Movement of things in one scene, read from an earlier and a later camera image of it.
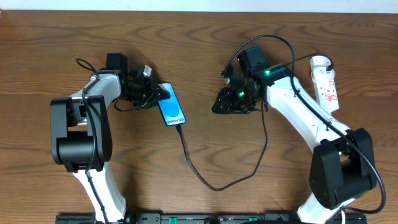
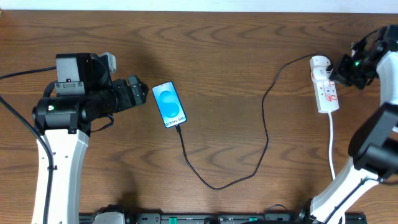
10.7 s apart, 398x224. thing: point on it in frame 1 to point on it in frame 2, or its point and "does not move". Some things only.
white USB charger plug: [318, 65] does not move
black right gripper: [233, 100] to [342, 70]
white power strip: [326, 94] does not move
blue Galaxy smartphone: [171, 110] does not move
